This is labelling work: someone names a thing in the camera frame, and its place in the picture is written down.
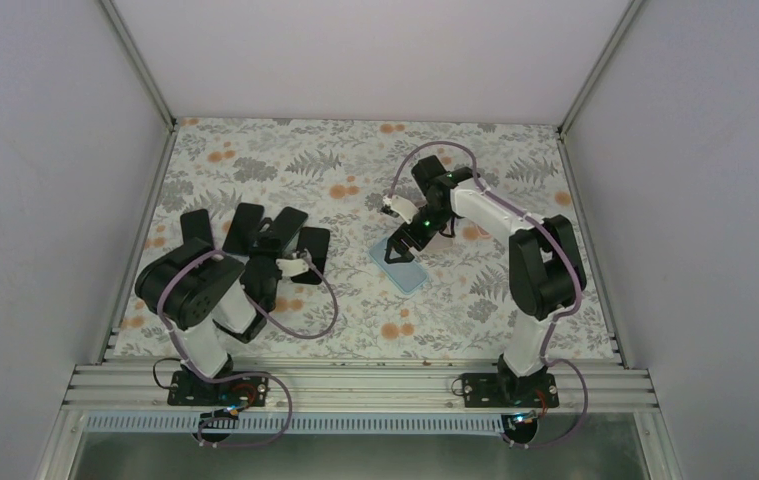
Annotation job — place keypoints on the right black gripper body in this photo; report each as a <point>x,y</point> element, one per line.
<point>428,232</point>

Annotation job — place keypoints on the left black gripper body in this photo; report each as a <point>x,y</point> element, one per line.
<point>271,252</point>

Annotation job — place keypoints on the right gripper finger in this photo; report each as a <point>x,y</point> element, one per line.
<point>395,251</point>
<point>409,252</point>

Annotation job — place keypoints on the light-blue phone case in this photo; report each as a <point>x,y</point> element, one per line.
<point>407,277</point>

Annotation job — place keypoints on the blue phone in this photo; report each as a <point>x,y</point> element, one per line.
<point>244,226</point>

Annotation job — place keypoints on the pink phone case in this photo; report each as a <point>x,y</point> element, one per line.
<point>482,233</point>

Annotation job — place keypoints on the beige phone case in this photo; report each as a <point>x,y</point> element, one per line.
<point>440,242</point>

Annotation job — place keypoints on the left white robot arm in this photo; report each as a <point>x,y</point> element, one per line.
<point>198,291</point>

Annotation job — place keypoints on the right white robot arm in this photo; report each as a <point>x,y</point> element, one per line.
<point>545,275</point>

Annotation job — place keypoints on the floral patterned mat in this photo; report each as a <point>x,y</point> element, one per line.
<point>338,173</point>

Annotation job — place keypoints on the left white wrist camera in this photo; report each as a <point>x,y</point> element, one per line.
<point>294,264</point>

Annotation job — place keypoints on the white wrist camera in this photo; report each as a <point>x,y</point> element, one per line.
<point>294,264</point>
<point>399,207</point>

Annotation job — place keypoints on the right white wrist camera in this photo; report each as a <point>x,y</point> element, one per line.
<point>399,207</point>

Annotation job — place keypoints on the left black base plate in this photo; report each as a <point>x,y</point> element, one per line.
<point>188,390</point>

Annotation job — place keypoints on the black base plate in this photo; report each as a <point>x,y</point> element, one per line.
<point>496,390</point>
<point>188,390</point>

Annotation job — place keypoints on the perforated cable duct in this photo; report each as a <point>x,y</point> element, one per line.
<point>300,423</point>

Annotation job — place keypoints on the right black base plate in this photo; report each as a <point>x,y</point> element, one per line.
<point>496,390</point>

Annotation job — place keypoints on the aluminium rail frame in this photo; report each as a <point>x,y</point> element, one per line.
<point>390,388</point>

